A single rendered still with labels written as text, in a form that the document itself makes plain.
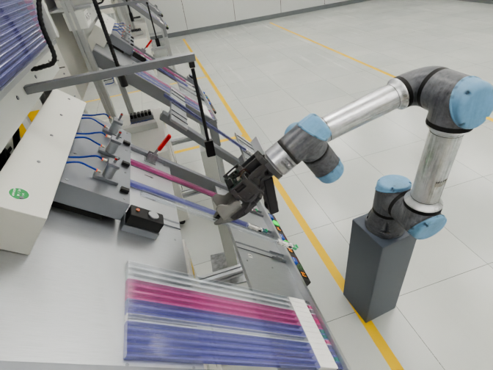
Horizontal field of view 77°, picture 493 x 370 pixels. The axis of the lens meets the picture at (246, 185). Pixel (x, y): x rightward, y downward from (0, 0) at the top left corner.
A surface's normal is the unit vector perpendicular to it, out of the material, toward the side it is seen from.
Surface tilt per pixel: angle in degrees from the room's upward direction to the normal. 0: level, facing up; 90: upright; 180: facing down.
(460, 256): 0
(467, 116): 82
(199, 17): 90
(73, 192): 90
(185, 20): 90
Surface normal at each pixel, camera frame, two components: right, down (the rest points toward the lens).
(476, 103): 0.29, 0.44
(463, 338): -0.11, -0.79
